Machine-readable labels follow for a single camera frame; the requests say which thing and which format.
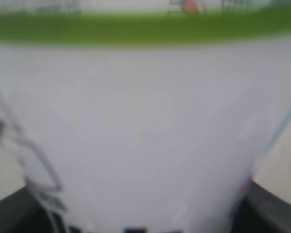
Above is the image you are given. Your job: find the clear plastic lime drink bottle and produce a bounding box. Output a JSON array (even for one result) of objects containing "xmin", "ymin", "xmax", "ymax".
[{"xmin": 0, "ymin": 0, "xmax": 291, "ymax": 233}]

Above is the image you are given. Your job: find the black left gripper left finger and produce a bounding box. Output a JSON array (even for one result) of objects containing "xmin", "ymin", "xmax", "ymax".
[{"xmin": 0, "ymin": 187, "xmax": 53, "ymax": 233}]

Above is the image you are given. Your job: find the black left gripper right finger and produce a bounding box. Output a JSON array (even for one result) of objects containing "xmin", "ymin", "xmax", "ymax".
[{"xmin": 230, "ymin": 182, "xmax": 291, "ymax": 233}]

